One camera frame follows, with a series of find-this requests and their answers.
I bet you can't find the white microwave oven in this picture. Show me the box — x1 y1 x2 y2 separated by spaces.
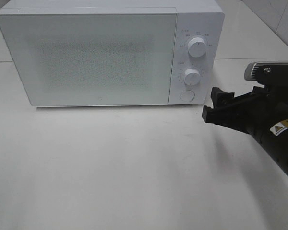
0 0 225 107

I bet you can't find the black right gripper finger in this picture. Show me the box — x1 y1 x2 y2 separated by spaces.
210 87 254 110
202 105 248 134

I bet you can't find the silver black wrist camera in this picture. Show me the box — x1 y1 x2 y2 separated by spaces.
244 61 288 87

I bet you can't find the white microwave door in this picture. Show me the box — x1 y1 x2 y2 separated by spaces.
0 13 176 107

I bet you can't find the white microwave knob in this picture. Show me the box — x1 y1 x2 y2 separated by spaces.
183 69 201 86
187 35 207 58

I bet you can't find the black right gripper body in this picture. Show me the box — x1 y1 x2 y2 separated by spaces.
240 86 288 134

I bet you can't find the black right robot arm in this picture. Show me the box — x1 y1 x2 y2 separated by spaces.
202 86 288 176

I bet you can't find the round white door button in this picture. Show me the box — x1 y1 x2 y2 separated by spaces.
180 90 195 103

